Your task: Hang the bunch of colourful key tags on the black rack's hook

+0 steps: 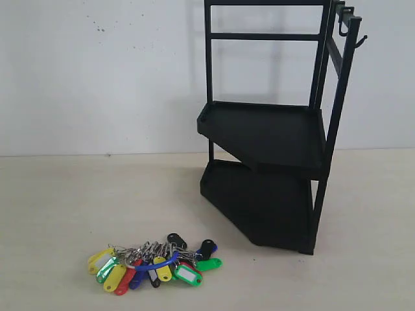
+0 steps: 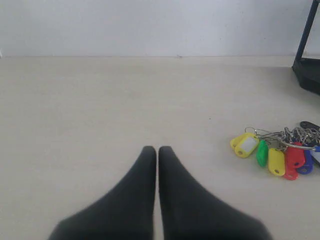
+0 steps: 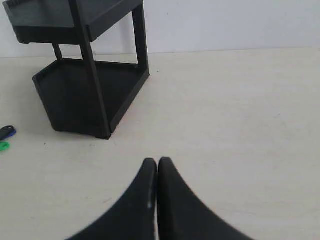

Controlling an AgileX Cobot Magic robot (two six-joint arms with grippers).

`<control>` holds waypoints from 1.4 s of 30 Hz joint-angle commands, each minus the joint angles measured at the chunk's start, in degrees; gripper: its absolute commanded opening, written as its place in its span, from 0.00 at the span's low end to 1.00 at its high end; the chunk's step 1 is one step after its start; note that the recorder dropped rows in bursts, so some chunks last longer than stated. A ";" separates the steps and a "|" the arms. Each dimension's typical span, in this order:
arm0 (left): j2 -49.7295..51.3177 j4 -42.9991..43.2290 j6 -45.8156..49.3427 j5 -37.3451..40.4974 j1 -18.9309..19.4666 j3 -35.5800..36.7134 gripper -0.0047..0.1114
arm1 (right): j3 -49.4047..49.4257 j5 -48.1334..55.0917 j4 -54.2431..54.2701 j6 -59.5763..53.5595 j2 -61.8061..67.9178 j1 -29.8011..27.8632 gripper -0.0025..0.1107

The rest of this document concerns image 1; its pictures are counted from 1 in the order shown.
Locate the black metal two-tier rack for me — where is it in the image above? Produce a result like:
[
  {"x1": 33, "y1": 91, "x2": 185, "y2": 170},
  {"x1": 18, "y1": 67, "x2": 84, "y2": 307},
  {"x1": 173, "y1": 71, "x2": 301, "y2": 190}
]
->
[{"x1": 196, "y1": 1, "x2": 365, "y2": 255}]

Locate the colourful key tag bunch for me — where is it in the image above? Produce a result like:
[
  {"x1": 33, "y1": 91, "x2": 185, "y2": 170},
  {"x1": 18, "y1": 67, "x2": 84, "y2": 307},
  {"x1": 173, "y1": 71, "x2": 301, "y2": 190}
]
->
[{"x1": 87, "y1": 233, "x2": 223, "y2": 296}]

